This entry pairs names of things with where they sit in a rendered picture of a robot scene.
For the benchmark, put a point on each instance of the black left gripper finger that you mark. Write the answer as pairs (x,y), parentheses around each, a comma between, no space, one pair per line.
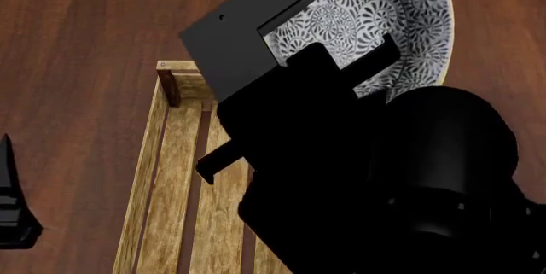
(6,165)

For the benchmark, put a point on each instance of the wooden slatted tray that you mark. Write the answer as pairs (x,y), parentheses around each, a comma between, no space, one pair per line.
(179,171)

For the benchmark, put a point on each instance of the white black patterned bowl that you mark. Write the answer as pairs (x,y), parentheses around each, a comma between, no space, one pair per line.
(384,8)

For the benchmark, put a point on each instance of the gray camera mount bracket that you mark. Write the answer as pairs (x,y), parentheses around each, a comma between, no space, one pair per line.
(234,46)

